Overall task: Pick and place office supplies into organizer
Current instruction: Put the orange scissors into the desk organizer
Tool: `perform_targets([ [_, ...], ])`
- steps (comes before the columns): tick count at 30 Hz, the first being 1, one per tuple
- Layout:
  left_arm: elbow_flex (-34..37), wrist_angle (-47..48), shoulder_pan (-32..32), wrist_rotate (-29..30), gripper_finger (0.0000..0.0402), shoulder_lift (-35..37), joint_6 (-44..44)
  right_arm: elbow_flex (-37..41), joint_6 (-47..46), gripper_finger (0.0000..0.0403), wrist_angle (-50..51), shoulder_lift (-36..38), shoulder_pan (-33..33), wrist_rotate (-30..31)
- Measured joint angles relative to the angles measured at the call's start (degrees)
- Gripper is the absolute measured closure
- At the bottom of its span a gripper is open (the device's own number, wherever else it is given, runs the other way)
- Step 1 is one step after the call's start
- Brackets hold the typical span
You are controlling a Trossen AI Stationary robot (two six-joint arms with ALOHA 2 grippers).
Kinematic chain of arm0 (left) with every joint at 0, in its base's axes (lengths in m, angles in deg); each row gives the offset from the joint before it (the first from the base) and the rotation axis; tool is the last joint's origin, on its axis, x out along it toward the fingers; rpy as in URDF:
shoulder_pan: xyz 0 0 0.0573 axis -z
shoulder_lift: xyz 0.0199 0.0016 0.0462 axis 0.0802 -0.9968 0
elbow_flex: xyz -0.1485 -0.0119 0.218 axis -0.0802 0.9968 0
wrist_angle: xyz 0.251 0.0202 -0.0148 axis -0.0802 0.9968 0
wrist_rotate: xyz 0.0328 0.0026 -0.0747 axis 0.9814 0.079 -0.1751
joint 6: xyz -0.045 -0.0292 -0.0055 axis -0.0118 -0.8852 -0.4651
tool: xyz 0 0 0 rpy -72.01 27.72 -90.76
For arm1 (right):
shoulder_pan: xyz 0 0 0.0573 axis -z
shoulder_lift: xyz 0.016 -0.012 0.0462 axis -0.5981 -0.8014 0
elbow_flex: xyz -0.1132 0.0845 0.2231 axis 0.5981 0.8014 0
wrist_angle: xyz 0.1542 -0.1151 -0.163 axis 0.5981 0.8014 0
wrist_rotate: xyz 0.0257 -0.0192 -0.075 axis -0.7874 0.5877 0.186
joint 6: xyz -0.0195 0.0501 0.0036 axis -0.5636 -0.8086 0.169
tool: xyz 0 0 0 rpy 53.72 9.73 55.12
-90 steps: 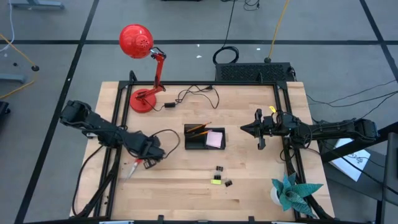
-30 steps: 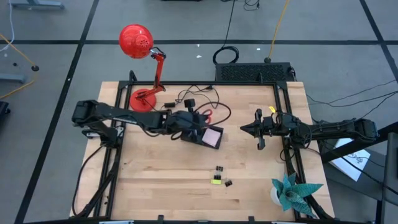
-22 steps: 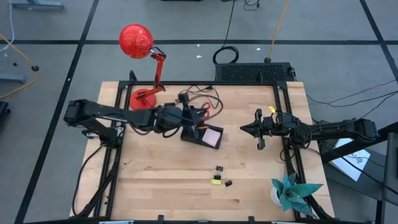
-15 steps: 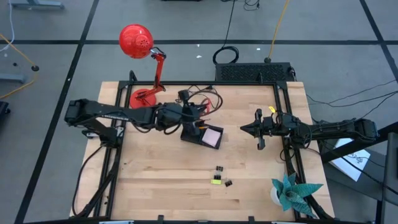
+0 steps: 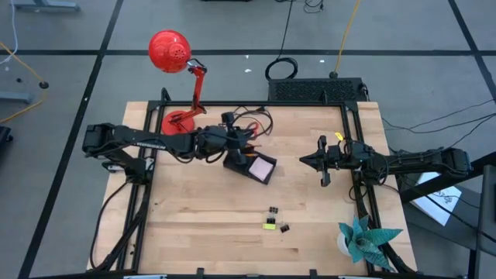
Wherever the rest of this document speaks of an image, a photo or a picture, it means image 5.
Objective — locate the black diagonal metal beam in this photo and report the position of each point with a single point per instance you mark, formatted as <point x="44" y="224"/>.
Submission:
<point x="445" y="186"/>

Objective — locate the pink sticky note pad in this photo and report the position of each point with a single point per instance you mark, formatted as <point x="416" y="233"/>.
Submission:
<point x="260" y="169"/>

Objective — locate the grey metal post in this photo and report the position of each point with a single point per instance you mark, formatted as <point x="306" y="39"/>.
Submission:
<point x="488" y="217"/>

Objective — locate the red desk lamp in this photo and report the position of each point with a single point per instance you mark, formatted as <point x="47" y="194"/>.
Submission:
<point x="169" y="50"/>

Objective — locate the teal paper plant white pot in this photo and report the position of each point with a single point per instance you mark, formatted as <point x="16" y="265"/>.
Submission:
<point x="364" y="244"/>

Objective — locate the black caster wheel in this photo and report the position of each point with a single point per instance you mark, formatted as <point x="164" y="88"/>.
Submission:
<point x="4" y="137"/>

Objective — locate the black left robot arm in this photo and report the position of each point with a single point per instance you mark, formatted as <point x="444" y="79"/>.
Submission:
<point x="135" y="137"/>

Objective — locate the black mesh desk organizer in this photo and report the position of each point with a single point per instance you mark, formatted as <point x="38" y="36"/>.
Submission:
<point x="236" y="170"/>

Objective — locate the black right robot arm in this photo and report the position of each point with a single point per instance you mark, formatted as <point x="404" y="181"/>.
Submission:
<point x="418" y="162"/>

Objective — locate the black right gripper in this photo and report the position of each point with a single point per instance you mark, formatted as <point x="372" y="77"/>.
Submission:
<point x="337" y="157"/>

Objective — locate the grey metal stand base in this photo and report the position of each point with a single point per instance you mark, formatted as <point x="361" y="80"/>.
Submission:
<point x="15" y="97"/>
<point x="46" y="5"/>

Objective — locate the white paper sheet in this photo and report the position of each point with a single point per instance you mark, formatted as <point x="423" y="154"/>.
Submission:
<point x="438" y="201"/>

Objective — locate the yellow tag on gripper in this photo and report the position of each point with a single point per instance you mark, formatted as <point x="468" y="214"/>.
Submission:
<point x="339" y="136"/>

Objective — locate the black metal table frame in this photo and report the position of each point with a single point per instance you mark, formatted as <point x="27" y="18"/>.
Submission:
<point x="290" y="103"/>

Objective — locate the black perforated metal box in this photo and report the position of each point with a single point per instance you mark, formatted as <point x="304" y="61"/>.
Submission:
<point x="314" y="90"/>

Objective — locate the small black cube camera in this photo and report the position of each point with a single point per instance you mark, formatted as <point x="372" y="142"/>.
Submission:
<point x="200" y="271"/>

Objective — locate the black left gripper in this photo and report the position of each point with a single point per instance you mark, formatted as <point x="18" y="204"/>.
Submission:
<point x="219" y="139"/>

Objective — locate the silver mounting plate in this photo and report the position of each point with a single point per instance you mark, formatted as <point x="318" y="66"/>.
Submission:
<point x="111" y="167"/>

